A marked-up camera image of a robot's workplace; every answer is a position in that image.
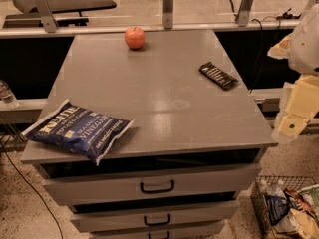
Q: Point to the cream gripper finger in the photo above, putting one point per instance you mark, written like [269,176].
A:
[281,50]
[298,105]

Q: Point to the dark chocolate rxbar wrapper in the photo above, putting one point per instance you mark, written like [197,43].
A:
[218,76]

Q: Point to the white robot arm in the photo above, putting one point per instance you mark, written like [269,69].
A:
[304,47]

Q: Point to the clear bottle in basket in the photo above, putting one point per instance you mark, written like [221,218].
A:
[272,189]

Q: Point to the blue snack bag in basket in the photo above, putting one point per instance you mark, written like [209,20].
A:
[278,207]

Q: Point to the grey drawer cabinet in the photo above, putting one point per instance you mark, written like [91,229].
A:
[181,118]

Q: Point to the top grey drawer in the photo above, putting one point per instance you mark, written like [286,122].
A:
[154,184]

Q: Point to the grey drawer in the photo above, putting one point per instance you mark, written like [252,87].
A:
[154,217]
[154,184]
[177,232]

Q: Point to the red apple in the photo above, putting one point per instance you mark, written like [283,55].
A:
[134,37]

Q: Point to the bottom grey drawer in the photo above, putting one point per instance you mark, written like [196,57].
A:
[177,232]

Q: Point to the blue kettle chips bag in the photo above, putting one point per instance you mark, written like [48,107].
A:
[78,130]

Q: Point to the dark bench behind barrier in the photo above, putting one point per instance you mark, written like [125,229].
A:
[29,16]

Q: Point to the middle grey drawer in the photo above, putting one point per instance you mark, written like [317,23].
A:
[154,217]

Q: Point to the plastic water bottle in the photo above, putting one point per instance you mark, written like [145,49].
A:
[7,96]

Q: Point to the right metal bracket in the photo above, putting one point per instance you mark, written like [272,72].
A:
[242,16]

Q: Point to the metal bracket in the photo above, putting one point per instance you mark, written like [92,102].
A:
[48,21]
[167,14]
[242,16]

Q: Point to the wire basket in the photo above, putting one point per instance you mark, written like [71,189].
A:
[260,205]

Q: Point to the middle metal bracket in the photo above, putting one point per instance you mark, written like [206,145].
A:
[167,14]

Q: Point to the metal rail barrier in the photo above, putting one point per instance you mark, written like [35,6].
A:
[13,33]

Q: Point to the left metal bracket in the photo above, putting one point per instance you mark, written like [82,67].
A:
[48,21]

